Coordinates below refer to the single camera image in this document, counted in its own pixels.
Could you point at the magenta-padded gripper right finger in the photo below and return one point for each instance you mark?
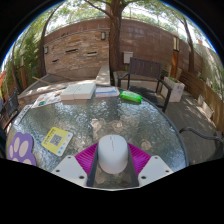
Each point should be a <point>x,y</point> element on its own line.
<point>155,168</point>

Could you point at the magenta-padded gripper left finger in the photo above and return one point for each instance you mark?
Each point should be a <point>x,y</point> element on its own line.
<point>68,168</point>

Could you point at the white computer mouse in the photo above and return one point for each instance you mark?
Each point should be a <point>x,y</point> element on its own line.
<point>113,153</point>

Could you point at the purple paw-shaped mouse pad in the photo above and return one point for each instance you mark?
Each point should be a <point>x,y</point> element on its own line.
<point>20,148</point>

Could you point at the yellow code card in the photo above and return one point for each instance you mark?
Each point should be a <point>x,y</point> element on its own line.
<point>56,140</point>

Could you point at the black metal armchair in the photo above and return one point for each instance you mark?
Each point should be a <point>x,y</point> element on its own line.
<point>203,135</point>

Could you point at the white lettered sign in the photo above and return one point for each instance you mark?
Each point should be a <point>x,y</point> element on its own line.
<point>22,115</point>

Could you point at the colourful printed leaflet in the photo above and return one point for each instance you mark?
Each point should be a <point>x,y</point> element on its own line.
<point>48,98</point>

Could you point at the green packet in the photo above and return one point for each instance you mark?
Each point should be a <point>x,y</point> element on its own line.
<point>130,96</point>

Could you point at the flat white box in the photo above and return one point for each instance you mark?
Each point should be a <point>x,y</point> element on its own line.
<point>79,91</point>

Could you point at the small white planter box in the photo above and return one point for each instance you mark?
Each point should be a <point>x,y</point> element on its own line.
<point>205,107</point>

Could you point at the large white planter box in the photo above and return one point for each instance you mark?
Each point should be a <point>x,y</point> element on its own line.
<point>175,89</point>

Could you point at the black mesh chair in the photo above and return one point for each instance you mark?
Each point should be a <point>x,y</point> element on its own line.
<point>10,106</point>

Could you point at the blue and white booklet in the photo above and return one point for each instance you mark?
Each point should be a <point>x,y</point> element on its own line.
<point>107,92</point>

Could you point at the wooden stick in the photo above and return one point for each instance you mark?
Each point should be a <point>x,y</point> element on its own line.
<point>40,80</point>

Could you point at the dark wooden armchair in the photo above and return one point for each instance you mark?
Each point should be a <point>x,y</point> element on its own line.
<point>145,68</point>

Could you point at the tree trunk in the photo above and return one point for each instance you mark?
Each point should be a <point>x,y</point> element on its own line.
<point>115,43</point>

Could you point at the wooden lamp post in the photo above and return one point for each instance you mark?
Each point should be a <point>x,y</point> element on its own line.
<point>23,71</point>

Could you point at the white wall box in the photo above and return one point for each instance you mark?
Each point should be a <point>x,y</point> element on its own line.
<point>128,57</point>

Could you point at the black wall lamp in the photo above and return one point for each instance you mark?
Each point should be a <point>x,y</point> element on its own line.
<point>46,50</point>
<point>103,35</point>

